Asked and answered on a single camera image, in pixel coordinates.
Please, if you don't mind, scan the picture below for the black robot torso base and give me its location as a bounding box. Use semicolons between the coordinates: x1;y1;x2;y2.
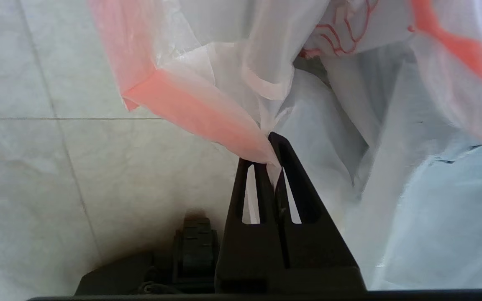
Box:
74;209;221;296

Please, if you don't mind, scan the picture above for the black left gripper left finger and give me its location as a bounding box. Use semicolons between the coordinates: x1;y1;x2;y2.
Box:
215;157;286;293

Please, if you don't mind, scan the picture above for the white plastic bag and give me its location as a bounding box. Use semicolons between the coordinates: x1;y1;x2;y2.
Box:
88;0;482;291

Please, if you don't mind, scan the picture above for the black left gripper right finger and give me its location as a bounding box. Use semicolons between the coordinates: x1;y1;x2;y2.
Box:
266;132;367;293

